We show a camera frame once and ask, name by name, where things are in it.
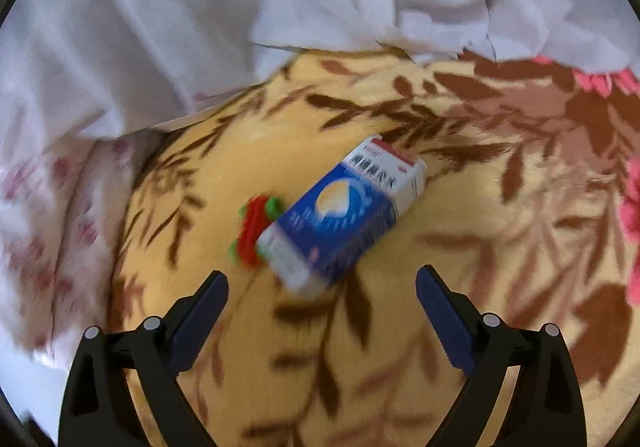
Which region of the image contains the red green candy wrapper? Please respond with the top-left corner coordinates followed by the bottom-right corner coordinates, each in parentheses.
top-left (230, 195), bottom-right (283, 268)

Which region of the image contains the pink floral white quilt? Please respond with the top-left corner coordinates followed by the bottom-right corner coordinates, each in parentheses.
top-left (1, 131), bottom-right (162, 370)

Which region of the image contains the white bed sheet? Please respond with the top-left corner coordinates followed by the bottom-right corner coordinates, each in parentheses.
top-left (1, 0), bottom-right (639, 164)

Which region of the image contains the yellow floral plush blanket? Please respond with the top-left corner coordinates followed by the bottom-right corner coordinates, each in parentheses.
top-left (108, 53), bottom-right (639, 446)

